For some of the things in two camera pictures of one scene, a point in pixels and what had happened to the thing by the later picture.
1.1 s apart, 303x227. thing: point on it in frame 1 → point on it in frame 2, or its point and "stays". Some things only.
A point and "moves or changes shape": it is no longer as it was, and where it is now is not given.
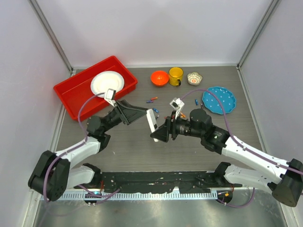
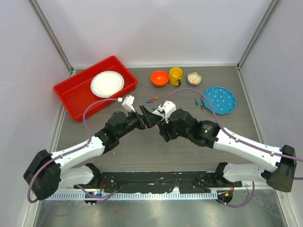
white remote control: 152,121 moves or changes shape
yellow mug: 175,75 stays
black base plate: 186,182 stays
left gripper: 128,113 → 149,119
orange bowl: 159,78 stays
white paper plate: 101,82 stays
